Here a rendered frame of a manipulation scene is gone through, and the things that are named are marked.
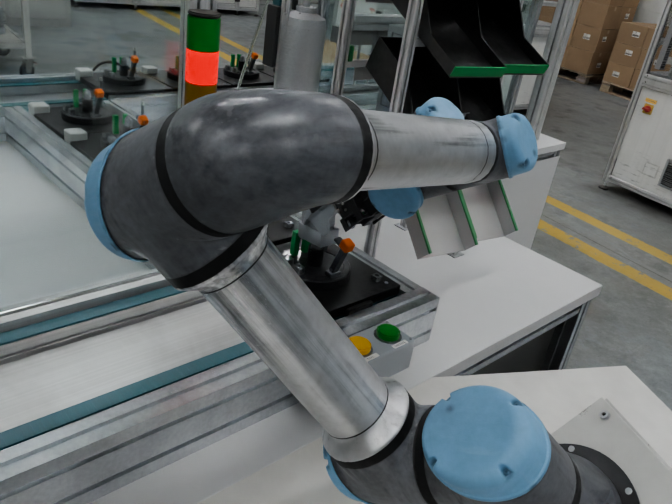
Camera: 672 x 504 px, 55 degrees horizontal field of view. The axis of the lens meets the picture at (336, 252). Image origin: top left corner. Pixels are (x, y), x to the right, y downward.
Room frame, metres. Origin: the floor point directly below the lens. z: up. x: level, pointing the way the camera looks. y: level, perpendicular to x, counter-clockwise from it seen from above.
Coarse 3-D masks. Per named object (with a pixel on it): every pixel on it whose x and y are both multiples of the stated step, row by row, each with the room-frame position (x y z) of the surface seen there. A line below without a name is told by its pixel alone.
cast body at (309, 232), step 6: (300, 222) 1.08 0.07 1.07; (330, 222) 1.07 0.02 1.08; (300, 228) 1.08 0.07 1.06; (306, 228) 1.07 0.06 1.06; (312, 228) 1.06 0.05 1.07; (330, 228) 1.06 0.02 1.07; (336, 228) 1.07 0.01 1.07; (300, 234) 1.08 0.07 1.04; (306, 234) 1.06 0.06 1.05; (312, 234) 1.05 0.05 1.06; (318, 234) 1.04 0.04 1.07; (330, 234) 1.05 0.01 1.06; (336, 234) 1.06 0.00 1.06; (306, 240) 1.06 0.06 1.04; (312, 240) 1.05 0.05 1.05; (318, 240) 1.04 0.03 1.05; (324, 240) 1.04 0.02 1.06; (330, 240) 1.05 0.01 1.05; (318, 246) 1.04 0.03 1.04; (324, 246) 1.04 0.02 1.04
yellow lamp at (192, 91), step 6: (186, 84) 1.00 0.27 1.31; (192, 84) 1.00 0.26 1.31; (216, 84) 1.02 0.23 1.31; (186, 90) 1.00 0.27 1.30; (192, 90) 0.99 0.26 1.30; (198, 90) 0.99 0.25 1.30; (204, 90) 1.00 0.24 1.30; (210, 90) 1.00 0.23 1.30; (216, 90) 1.02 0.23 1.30; (186, 96) 1.00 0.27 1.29; (192, 96) 0.99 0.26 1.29; (198, 96) 0.99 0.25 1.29; (186, 102) 1.00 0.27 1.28
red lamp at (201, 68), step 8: (192, 56) 0.99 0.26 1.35; (200, 56) 0.99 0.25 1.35; (208, 56) 1.00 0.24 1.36; (216, 56) 1.01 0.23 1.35; (192, 64) 0.99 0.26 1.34; (200, 64) 0.99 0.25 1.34; (208, 64) 1.00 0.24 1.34; (216, 64) 1.01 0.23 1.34; (192, 72) 0.99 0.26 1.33; (200, 72) 0.99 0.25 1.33; (208, 72) 1.00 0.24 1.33; (216, 72) 1.01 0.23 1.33; (192, 80) 0.99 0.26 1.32; (200, 80) 0.99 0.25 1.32; (208, 80) 1.00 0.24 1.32; (216, 80) 1.02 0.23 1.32
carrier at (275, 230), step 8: (288, 216) 1.31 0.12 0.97; (272, 224) 1.25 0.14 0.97; (280, 224) 1.26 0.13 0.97; (296, 224) 1.27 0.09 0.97; (272, 232) 1.21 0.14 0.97; (280, 232) 1.22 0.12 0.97; (288, 232) 1.23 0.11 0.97; (272, 240) 1.18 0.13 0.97; (280, 240) 1.19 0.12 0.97; (288, 240) 1.20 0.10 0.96
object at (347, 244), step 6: (336, 240) 1.03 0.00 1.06; (342, 240) 1.02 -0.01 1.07; (348, 240) 1.02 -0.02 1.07; (342, 246) 1.02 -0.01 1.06; (348, 246) 1.01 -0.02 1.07; (354, 246) 1.02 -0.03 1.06; (342, 252) 1.02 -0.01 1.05; (336, 258) 1.03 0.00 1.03; (342, 258) 1.02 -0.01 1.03; (336, 264) 1.03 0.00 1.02; (330, 270) 1.03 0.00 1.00; (336, 270) 1.03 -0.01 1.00
